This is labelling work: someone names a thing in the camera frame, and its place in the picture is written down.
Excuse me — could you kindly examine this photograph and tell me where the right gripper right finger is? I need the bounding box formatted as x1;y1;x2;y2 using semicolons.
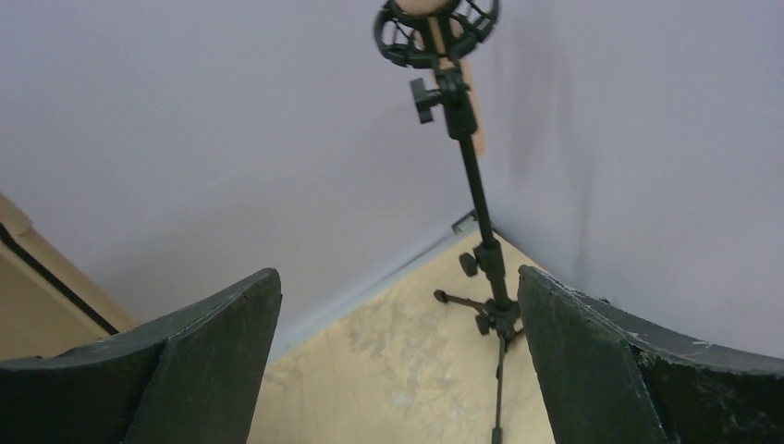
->
518;265;783;443

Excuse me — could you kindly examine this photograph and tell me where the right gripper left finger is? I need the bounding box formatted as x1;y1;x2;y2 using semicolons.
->
1;268;282;443

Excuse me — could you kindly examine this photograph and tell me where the black tripod mic stand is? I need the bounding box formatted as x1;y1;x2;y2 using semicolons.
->
374;1;524;443

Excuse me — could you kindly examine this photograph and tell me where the pink microphone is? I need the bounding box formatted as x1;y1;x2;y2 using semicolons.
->
391;0;497;157

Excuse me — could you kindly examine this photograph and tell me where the tan plastic toolbox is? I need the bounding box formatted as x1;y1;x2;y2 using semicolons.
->
1;195;140;360

